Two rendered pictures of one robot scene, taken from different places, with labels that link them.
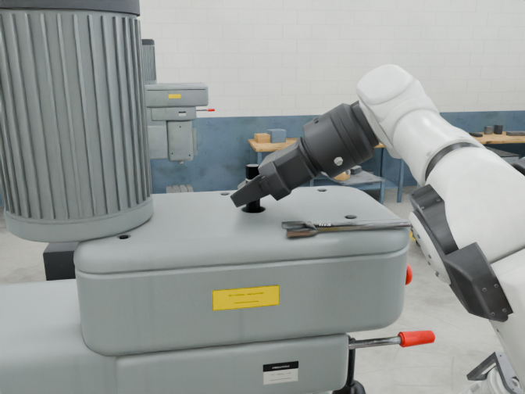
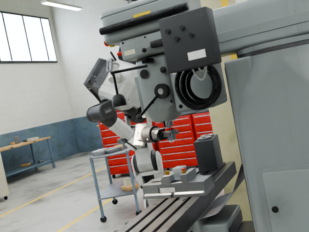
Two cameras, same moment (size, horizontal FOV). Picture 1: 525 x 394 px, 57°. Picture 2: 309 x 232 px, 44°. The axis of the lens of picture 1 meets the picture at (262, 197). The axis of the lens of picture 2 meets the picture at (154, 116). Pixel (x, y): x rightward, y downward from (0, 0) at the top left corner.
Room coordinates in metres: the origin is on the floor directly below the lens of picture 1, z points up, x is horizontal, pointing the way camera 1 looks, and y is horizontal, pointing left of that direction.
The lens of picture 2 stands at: (2.31, 1.08, 1.44)
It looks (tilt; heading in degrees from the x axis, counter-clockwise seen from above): 3 degrees down; 216
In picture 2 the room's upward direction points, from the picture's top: 11 degrees counter-clockwise
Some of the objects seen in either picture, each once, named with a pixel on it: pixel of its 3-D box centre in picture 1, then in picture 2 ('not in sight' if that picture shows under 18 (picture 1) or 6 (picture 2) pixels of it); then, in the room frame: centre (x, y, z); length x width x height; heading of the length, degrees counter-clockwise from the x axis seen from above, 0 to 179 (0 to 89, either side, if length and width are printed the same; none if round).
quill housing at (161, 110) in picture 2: not in sight; (162, 88); (0.71, 0.02, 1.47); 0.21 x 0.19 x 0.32; 10
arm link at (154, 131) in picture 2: not in sight; (157, 134); (0.69, -0.08, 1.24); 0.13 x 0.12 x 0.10; 168
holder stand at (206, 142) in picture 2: not in sight; (208, 151); (0.15, -0.10, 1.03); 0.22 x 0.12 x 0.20; 17
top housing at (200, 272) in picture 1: (244, 257); (151, 19); (0.71, 0.03, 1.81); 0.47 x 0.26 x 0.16; 100
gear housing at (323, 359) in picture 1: (228, 331); (161, 44); (0.70, 0.06, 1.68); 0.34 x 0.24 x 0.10; 100
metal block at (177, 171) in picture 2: not in sight; (180, 172); (0.69, 0.01, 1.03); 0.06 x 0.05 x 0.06; 8
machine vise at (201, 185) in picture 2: not in sight; (176, 182); (0.69, -0.02, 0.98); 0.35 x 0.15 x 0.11; 98
